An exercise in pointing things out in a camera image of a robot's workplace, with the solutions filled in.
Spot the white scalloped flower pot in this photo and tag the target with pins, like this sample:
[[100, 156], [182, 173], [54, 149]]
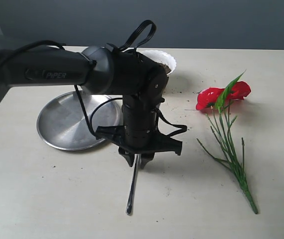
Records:
[[161, 57]]

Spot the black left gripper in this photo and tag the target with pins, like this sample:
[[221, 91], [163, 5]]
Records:
[[159, 143]]

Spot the stainless steel spork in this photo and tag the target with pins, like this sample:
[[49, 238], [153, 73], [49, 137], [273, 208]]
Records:
[[130, 202]]

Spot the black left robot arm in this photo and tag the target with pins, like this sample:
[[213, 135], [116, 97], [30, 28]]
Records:
[[100, 70]]

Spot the dark brown potting soil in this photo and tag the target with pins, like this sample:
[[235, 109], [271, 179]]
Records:
[[166, 68]]

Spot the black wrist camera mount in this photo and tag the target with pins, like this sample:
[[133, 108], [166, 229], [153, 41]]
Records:
[[114, 134]]

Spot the red artificial flower with stems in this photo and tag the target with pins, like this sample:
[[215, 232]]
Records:
[[219, 101]]

